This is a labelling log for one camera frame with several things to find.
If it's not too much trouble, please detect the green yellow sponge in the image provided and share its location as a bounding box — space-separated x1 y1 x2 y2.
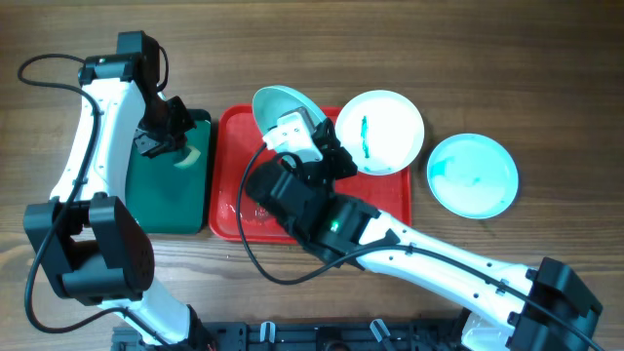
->
174 145 201 170

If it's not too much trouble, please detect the white plate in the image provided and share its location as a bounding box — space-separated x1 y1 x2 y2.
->
252 85 327 136
426 134 520 219
335 90 425 176

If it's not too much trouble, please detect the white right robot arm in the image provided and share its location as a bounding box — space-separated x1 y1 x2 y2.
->
239 115 602 350

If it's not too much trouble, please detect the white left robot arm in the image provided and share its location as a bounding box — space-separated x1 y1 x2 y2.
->
23 31 216 350

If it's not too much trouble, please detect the green water tray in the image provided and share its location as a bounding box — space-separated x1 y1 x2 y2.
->
126 109 212 235

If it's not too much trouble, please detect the red plastic tray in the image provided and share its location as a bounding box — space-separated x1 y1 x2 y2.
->
208 104 412 245

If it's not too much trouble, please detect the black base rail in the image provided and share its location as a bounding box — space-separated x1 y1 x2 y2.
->
111 317 469 351

